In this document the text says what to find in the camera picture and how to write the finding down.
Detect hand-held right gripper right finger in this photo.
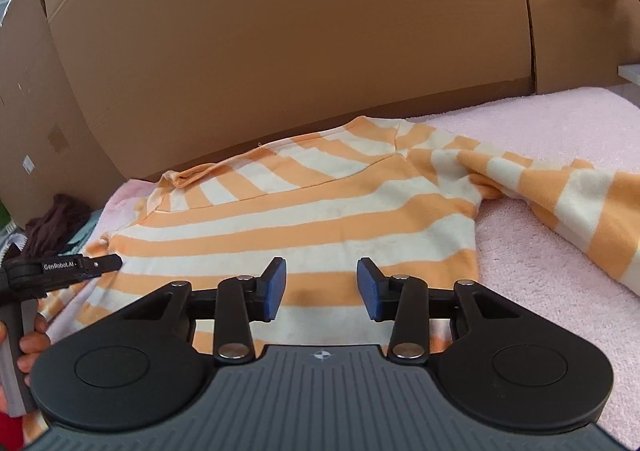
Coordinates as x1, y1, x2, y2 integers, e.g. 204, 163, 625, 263
356, 257, 544, 365

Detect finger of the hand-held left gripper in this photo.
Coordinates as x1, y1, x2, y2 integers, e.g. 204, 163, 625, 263
94, 254, 124, 276

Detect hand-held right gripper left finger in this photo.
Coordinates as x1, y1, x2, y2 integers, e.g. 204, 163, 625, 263
100, 257, 289, 365

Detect orange white striped shirt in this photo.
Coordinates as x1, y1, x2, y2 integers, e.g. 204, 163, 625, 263
22, 116, 640, 444

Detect person's left hand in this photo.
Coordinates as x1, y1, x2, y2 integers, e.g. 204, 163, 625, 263
18, 314, 51, 385

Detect teal bed sheet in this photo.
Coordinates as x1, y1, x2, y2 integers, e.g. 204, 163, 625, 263
64, 210, 109, 253

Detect dark brown cloth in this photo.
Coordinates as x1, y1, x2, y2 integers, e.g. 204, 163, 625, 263
25, 194, 94, 263

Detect black white striped cloth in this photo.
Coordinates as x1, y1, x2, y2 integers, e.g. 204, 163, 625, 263
0, 231, 27, 263

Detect cardboard box with small label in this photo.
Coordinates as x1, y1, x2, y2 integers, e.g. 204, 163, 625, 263
0, 0, 126, 232

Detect pink towel blanket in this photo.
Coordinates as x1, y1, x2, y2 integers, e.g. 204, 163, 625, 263
82, 86, 640, 451

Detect large cardboard box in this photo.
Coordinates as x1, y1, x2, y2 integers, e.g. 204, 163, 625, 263
37, 0, 536, 182

